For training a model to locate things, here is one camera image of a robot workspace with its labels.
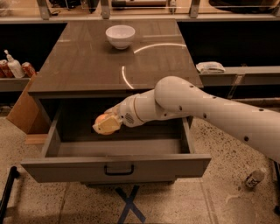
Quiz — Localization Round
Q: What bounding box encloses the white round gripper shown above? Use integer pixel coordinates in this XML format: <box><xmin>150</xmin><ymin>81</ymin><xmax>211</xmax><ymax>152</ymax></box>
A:
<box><xmin>92</xmin><ymin>95</ymin><xmax>145</xmax><ymax>136</ymax></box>

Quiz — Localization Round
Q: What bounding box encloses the orange fruit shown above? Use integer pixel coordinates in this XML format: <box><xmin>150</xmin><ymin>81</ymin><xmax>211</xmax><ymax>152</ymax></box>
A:
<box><xmin>94</xmin><ymin>113</ymin><xmax>117</xmax><ymax>136</ymax></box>

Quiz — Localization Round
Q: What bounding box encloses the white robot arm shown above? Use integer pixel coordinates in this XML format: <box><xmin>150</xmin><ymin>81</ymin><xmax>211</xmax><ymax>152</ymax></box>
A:
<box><xmin>93</xmin><ymin>76</ymin><xmax>280</xmax><ymax>163</ymax></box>

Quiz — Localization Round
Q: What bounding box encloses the open grey top drawer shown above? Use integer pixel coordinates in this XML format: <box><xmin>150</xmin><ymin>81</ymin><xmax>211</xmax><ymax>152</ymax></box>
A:
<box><xmin>21</xmin><ymin>99</ymin><xmax>211</xmax><ymax>185</ymax></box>

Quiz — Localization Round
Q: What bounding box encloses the grey drawer cabinet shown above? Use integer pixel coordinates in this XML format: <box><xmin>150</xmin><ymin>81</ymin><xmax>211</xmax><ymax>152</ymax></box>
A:
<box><xmin>28</xmin><ymin>18</ymin><xmax>204</xmax><ymax>135</ymax></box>

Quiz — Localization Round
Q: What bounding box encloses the white ceramic bowl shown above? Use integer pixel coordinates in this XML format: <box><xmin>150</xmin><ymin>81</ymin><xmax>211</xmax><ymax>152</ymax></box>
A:
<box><xmin>106</xmin><ymin>24</ymin><xmax>136</xmax><ymax>50</ymax></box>

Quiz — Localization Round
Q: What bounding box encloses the brown cardboard box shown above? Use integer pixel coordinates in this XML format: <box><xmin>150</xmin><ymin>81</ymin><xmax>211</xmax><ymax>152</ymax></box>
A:
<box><xmin>6</xmin><ymin>76</ymin><xmax>50</xmax><ymax>134</ymax></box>

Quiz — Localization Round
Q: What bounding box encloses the red soda can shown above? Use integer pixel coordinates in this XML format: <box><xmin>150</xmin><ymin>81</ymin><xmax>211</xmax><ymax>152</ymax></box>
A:
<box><xmin>22</xmin><ymin>62</ymin><xmax>36</xmax><ymax>77</ymax></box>

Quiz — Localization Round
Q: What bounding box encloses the folded white cloth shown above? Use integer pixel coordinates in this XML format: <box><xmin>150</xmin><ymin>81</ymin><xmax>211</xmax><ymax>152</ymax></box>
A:
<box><xmin>196</xmin><ymin>61</ymin><xmax>226</xmax><ymax>74</ymax></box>

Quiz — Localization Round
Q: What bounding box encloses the grey left shelf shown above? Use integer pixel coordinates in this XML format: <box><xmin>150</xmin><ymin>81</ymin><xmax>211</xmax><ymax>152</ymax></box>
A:
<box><xmin>0</xmin><ymin>78</ymin><xmax>30</xmax><ymax>93</ymax></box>

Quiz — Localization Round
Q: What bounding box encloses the grey shelf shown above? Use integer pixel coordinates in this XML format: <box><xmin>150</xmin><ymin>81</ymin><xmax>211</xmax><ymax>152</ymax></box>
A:
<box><xmin>0</xmin><ymin>78</ymin><xmax>30</xmax><ymax>93</ymax></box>
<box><xmin>199</xmin><ymin>66</ymin><xmax>280</xmax><ymax>87</ymax></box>

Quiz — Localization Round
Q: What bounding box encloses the black left base leg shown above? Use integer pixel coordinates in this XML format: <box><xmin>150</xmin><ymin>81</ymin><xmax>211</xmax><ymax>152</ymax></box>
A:
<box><xmin>0</xmin><ymin>166</ymin><xmax>20</xmax><ymax>224</ymax></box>

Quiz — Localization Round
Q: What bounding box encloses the black base leg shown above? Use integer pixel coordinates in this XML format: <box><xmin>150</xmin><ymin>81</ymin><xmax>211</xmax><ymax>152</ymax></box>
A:
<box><xmin>273</xmin><ymin>161</ymin><xmax>280</xmax><ymax>216</ymax></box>
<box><xmin>0</xmin><ymin>166</ymin><xmax>20</xmax><ymax>224</ymax></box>

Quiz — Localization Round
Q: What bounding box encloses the red can at edge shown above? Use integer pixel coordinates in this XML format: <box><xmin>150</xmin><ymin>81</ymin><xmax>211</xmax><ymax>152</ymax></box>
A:
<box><xmin>0</xmin><ymin>59</ymin><xmax>14</xmax><ymax>78</ymax></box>

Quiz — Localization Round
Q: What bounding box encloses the plastic bottle on floor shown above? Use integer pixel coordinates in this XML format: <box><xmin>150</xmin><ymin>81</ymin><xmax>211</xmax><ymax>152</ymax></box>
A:
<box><xmin>244</xmin><ymin>168</ymin><xmax>267</xmax><ymax>189</ymax></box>

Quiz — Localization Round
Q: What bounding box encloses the grey right shelf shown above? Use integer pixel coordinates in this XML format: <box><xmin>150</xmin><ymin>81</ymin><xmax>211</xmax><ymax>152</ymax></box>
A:
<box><xmin>199</xmin><ymin>66</ymin><xmax>280</xmax><ymax>87</ymax></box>

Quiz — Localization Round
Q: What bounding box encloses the black right base leg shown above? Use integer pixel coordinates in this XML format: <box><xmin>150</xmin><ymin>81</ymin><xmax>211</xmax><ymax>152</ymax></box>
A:
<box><xmin>273</xmin><ymin>161</ymin><xmax>280</xmax><ymax>216</ymax></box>

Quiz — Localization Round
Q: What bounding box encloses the black drawer handle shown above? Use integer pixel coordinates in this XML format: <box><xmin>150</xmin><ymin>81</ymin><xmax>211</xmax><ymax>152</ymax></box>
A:
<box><xmin>104</xmin><ymin>164</ymin><xmax>135</xmax><ymax>176</ymax></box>

